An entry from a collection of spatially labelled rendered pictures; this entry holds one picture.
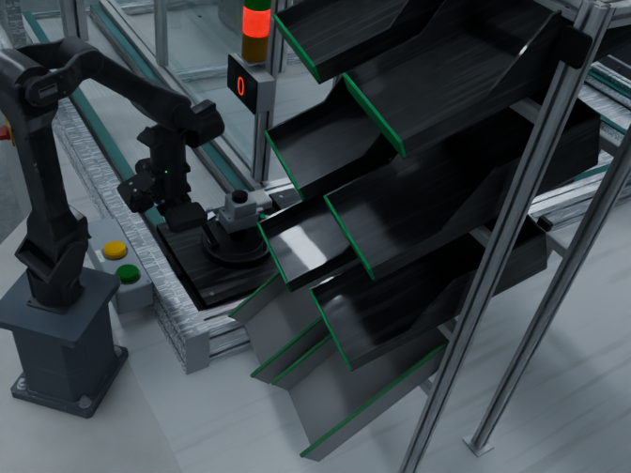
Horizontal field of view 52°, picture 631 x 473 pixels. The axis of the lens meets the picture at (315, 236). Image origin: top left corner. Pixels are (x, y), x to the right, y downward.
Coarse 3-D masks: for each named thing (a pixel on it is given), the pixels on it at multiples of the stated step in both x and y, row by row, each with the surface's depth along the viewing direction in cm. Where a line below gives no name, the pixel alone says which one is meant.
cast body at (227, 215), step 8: (232, 192) 121; (240, 192) 121; (248, 192) 123; (232, 200) 120; (240, 200) 120; (248, 200) 121; (224, 208) 123; (232, 208) 120; (240, 208) 120; (248, 208) 121; (256, 208) 126; (224, 216) 121; (232, 216) 121; (240, 216) 121; (248, 216) 122; (256, 216) 123; (224, 224) 122; (232, 224) 121; (240, 224) 122; (248, 224) 123; (256, 224) 125; (232, 232) 122
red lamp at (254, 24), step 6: (246, 12) 119; (252, 12) 118; (258, 12) 118; (264, 12) 119; (246, 18) 120; (252, 18) 119; (258, 18) 119; (264, 18) 119; (246, 24) 120; (252, 24) 120; (258, 24) 120; (264, 24) 120; (246, 30) 121; (252, 30) 120; (258, 30) 120; (264, 30) 121; (252, 36) 121; (258, 36) 121; (264, 36) 122
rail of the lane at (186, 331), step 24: (72, 120) 157; (72, 144) 151; (96, 144) 150; (96, 168) 143; (96, 192) 143; (120, 216) 132; (144, 240) 128; (144, 264) 123; (168, 264) 124; (168, 288) 120; (168, 312) 116; (192, 312) 115; (168, 336) 121; (192, 336) 111; (192, 360) 116
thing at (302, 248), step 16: (384, 160) 98; (288, 208) 97; (304, 208) 99; (320, 208) 98; (272, 224) 98; (288, 224) 98; (304, 224) 97; (320, 224) 96; (336, 224) 95; (272, 240) 97; (288, 240) 96; (304, 240) 95; (320, 240) 94; (336, 240) 94; (272, 256) 92; (288, 256) 94; (304, 256) 93; (320, 256) 93; (336, 256) 89; (352, 256) 90; (288, 272) 92; (304, 272) 89; (320, 272) 90; (288, 288) 90
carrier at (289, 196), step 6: (276, 192) 142; (282, 192) 143; (288, 192) 143; (294, 192) 143; (276, 198) 141; (282, 198) 141; (288, 198) 142; (294, 198) 142; (276, 204) 140; (282, 204) 140; (288, 204) 140; (276, 210) 141
